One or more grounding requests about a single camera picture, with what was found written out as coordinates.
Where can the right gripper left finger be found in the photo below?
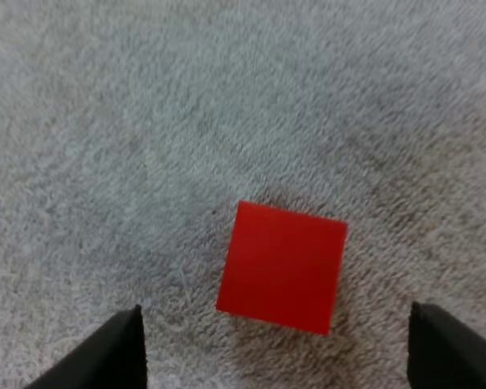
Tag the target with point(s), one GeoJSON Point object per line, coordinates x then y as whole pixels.
{"type": "Point", "coordinates": [105, 356]}

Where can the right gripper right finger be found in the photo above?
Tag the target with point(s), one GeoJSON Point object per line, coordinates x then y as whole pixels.
{"type": "Point", "coordinates": [449, 352]}

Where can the red cube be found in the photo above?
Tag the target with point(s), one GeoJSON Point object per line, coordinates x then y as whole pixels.
{"type": "Point", "coordinates": [281, 267]}

